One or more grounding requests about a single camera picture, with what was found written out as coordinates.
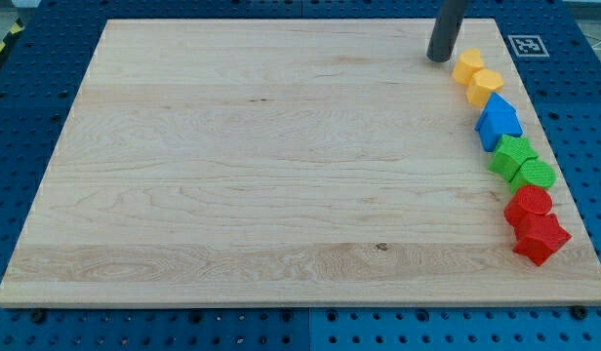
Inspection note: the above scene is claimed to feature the yellow hexagon block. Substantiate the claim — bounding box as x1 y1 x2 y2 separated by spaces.
465 68 504 107

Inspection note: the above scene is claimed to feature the wooden board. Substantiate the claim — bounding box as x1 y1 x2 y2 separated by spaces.
0 19 601 308

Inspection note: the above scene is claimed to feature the yellow heart block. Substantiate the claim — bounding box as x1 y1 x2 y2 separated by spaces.
452 48 486 86

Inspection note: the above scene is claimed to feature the blue house-shaped block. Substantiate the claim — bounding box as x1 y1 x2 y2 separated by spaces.
475 93 523 152

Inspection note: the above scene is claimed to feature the green star block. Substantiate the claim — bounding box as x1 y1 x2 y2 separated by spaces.
488 135 539 182

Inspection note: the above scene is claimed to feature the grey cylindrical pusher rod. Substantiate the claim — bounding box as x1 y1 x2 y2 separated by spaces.
426 0 468 62

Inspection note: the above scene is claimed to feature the red cylinder block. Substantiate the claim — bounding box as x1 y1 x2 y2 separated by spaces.
503 185 553 227

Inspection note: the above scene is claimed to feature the green cylinder block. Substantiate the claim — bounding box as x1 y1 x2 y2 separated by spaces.
510 159 556 193

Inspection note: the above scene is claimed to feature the red star block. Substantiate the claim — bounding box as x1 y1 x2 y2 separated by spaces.
513 214 572 266

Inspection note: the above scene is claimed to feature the white fiducial marker tag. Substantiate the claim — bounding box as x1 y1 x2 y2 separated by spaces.
508 34 549 58

